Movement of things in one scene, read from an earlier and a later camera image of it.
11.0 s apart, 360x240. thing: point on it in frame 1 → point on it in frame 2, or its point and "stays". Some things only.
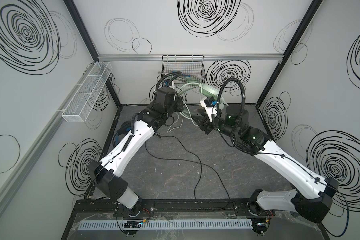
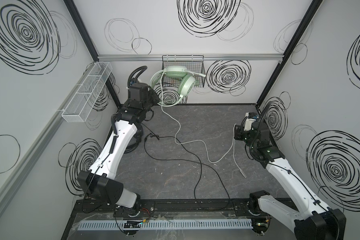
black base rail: (224, 208) stays
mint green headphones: (205, 90) → (173, 83)
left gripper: (174, 103) → (151, 98)
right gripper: (202, 122) → (240, 133)
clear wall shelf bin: (82, 102) stays
